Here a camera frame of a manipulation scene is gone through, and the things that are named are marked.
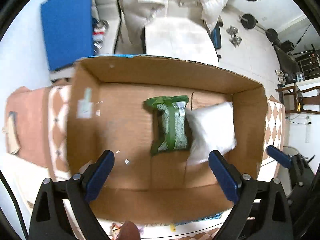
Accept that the white pillow packet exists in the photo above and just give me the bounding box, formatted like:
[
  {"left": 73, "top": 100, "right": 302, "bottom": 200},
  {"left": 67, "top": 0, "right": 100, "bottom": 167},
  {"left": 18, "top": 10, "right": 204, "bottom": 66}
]
[{"left": 185, "top": 101, "right": 237, "bottom": 165}]

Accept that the green snack bag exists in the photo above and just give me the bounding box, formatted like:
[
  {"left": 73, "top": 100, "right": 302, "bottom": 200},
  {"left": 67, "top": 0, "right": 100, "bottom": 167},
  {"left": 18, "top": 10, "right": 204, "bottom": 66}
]
[{"left": 144, "top": 95, "right": 189, "bottom": 156}]

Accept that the orange panda snack bag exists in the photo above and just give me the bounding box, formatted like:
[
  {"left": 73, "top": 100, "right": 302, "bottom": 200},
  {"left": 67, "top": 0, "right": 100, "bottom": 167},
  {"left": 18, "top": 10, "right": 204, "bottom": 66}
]
[{"left": 110, "top": 223, "right": 124, "bottom": 240}]

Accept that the wooden chair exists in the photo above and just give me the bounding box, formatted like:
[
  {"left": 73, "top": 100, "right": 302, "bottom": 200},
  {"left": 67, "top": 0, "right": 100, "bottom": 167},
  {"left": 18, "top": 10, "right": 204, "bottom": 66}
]
[{"left": 276, "top": 83, "right": 320, "bottom": 115}]

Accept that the cardboard box with printed side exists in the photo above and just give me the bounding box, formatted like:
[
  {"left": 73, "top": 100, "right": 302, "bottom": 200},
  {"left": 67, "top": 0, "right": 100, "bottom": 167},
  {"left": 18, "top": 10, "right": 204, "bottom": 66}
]
[{"left": 66, "top": 56, "right": 267, "bottom": 224}]

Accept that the chrome dumbbells pair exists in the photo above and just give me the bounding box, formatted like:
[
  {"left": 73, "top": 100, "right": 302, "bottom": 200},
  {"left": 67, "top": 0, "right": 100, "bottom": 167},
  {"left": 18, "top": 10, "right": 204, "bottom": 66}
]
[{"left": 226, "top": 26, "right": 242, "bottom": 47}]

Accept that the white padded chair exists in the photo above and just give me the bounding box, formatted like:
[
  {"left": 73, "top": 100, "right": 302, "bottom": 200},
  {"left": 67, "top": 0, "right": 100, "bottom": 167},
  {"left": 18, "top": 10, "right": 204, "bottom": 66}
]
[{"left": 144, "top": 17, "right": 219, "bottom": 67}]

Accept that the blue folded mat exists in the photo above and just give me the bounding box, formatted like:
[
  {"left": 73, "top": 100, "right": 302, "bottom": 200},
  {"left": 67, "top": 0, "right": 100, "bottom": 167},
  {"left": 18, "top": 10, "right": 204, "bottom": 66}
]
[{"left": 41, "top": 0, "right": 94, "bottom": 71}]

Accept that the white puffer jacket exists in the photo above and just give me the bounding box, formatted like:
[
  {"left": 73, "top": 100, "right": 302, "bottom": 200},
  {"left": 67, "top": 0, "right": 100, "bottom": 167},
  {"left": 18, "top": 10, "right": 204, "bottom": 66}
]
[{"left": 119, "top": 0, "right": 228, "bottom": 44}]

